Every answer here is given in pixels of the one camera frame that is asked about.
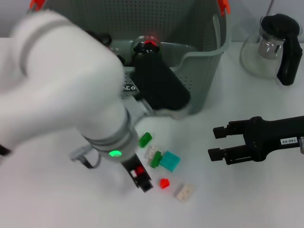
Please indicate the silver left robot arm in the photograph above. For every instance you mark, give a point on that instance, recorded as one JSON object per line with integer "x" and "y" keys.
{"x": 59, "y": 83}

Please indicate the dark red long brick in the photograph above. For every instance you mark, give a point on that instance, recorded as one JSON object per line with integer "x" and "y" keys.
{"x": 140, "y": 170}

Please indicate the bright red long brick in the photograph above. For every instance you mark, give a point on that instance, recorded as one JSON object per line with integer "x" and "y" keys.
{"x": 149, "y": 43}

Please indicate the green toy brick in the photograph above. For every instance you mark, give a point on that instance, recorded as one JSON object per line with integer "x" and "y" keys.
{"x": 156, "y": 161}
{"x": 145, "y": 139}

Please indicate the small white toy brick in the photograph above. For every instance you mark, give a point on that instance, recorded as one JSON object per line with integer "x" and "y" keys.
{"x": 151, "y": 152}

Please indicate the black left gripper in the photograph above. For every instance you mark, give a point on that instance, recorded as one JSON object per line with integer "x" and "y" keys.
{"x": 131, "y": 162}

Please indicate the tiny red toy brick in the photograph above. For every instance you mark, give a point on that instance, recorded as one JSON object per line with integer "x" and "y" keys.
{"x": 164, "y": 183}

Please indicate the black clay teapot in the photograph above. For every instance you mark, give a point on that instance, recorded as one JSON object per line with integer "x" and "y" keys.
{"x": 104, "y": 38}

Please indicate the grey perforated plastic storage bin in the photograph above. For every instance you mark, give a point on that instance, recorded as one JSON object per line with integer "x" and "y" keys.
{"x": 202, "y": 71}

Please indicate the teal square toy brick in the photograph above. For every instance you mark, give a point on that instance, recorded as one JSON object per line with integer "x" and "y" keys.
{"x": 169, "y": 161}

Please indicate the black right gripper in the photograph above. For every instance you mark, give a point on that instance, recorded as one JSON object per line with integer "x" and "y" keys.
{"x": 268, "y": 135}

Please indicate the translucent white toy brick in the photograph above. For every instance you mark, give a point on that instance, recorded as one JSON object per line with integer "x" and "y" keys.
{"x": 184, "y": 193}

